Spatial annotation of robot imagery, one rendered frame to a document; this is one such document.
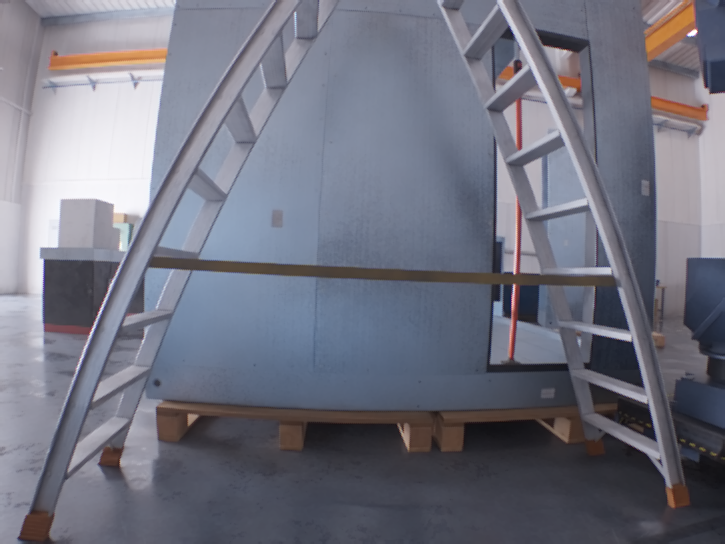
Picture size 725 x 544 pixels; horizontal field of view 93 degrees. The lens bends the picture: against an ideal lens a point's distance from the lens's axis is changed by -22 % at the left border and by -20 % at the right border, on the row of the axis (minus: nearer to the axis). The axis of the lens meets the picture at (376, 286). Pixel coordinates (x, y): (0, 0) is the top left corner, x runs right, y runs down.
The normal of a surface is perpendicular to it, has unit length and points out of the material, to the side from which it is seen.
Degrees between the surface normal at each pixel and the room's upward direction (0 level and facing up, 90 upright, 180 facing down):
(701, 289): 90
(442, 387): 90
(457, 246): 90
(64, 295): 90
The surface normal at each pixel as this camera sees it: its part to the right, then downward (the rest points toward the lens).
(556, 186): -0.26, 0.01
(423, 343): 0.08, 0.03
